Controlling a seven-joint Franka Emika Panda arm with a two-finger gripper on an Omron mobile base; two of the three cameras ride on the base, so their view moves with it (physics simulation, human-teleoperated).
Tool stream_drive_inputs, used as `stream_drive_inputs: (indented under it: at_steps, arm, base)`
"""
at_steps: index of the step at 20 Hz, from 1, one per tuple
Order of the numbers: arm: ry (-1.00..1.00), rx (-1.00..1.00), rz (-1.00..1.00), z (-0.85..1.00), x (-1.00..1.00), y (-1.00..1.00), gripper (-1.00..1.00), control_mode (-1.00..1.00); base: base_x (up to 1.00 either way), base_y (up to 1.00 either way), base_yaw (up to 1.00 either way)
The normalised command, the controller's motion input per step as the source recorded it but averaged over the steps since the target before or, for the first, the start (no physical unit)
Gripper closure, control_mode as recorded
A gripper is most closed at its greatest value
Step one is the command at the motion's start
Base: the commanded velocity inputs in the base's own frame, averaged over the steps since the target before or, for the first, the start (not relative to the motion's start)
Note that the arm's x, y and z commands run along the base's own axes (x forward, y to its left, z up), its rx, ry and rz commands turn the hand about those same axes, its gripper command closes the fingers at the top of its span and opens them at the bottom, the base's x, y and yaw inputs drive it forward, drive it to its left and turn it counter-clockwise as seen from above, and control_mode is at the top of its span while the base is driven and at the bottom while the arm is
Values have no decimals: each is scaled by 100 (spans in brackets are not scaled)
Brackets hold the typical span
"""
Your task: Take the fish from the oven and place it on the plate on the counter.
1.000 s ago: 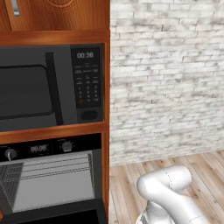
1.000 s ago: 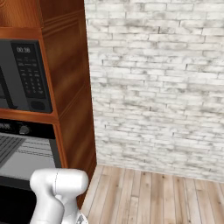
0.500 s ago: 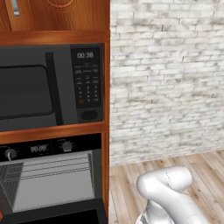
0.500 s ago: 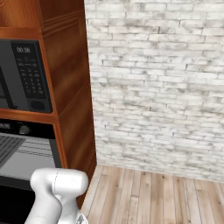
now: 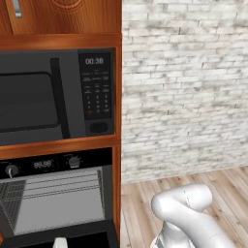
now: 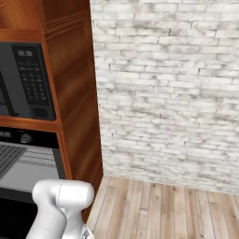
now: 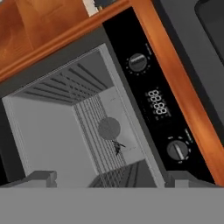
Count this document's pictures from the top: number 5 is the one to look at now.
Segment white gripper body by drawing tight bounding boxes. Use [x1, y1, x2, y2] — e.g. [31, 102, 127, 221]
[52, 236, 68, 248]

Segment black oven door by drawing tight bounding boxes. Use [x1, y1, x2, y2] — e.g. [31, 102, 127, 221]
[0, 222, 121, 248]

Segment black built-in oven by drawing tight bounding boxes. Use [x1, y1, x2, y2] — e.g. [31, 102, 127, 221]
[0, 146, 121, 248]

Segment silver oven knob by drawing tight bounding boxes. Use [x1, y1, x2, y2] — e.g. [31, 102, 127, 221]
[4, 163, 21, 179]
[67, 155, 82, 170]

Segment black microwave oven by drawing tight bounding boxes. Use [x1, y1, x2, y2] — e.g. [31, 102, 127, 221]
[0, 47, 116, 147]

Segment tall wooden cabinet housing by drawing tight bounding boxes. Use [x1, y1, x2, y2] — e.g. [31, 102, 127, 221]
[0, 0, 123, 248]

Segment black microwave door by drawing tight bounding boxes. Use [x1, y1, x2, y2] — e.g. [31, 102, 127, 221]
[0, 49, 87, 146]

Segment wooden cupboard door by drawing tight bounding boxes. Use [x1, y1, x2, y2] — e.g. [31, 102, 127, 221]
[5, 0, 123, 35]

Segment grey wire oven rack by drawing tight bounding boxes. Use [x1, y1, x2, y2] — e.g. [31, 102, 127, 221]
[0, 168, 105, 202]

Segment black microwave door handle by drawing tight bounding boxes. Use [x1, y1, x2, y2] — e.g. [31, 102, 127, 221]
[49, 57, 72, 140]

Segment silver cupboard door handle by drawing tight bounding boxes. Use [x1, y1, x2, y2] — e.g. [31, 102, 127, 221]
[12, 0, 23, 19]

